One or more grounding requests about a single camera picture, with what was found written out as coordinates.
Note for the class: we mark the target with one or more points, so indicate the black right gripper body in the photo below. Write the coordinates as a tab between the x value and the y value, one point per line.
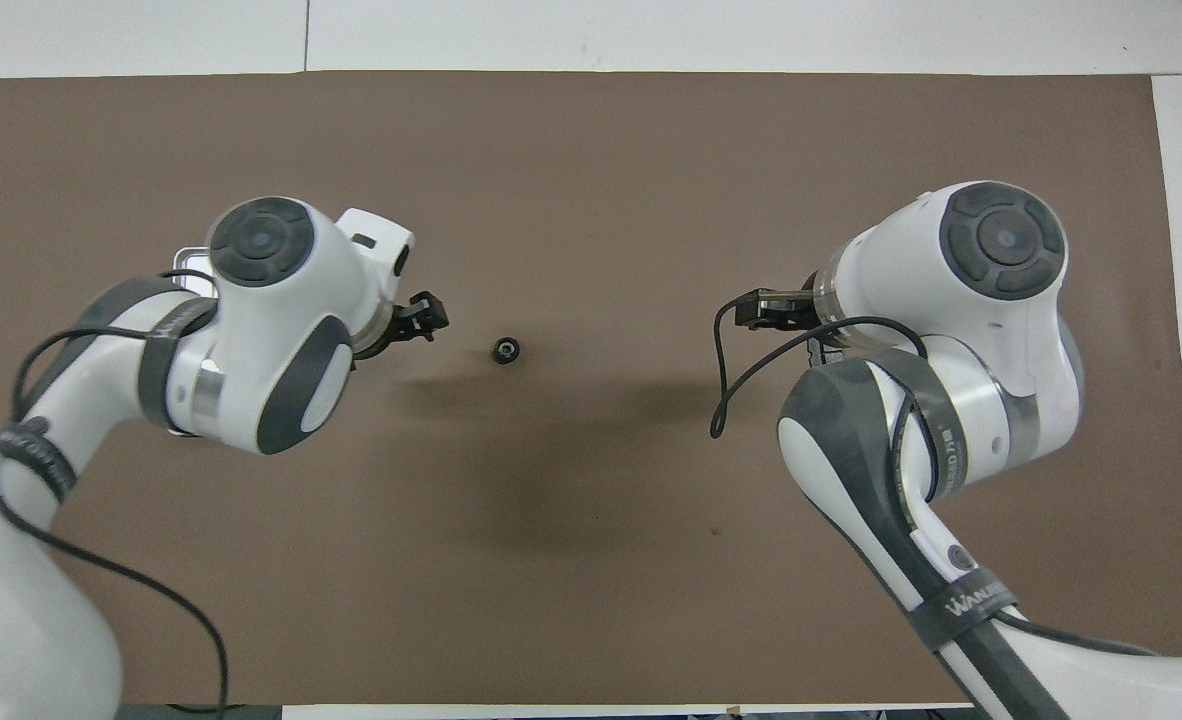
786	310

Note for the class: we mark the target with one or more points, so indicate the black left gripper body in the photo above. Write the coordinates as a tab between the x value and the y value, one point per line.
403	325

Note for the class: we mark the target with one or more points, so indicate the black nut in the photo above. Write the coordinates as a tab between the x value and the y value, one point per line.
506	350

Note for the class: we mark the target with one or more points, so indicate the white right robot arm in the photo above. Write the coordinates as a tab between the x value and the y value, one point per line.
951	300

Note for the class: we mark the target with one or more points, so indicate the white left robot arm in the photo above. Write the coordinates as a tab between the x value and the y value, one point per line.
281	330

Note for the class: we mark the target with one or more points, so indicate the silver metal tray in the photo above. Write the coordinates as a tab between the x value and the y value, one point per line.
191	258

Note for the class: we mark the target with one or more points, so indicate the brown table mat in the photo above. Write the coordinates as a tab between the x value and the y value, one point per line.
591	200

